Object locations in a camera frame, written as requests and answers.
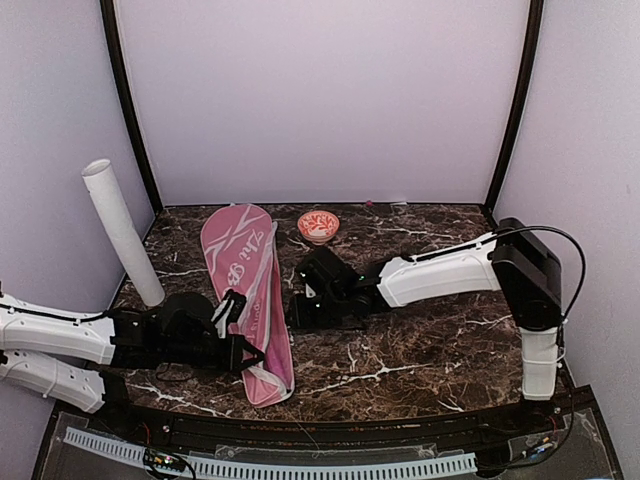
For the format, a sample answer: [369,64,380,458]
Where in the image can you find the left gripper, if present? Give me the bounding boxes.
[162,334,264,374]

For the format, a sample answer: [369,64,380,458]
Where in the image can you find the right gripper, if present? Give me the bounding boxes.
[286,289,348,329]

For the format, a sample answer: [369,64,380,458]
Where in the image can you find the pink racket bag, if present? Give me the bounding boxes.
[200,204,295,408]

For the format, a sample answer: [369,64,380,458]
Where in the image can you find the white shuttlecock tube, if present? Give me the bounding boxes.
[81,159,165,307]

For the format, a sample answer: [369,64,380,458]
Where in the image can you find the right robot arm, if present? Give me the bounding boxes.
[286,217,575,434]

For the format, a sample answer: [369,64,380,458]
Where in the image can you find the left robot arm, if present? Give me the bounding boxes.
[1,290,265,436]

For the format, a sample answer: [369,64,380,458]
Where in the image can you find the red white patterned bowl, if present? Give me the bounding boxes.
[297,210,340,245]

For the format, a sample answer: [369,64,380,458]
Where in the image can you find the white cable tray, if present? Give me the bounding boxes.
[63,427,477,479]

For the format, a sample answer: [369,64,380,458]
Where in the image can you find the right black frame post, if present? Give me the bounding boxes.
[482,0,545,219]

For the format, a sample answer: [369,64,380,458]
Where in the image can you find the black frame post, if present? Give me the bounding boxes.
[99,0,164,216]
[482,0,545,219]

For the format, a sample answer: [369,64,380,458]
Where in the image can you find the left black frame post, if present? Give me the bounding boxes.
[99,0,164,216]

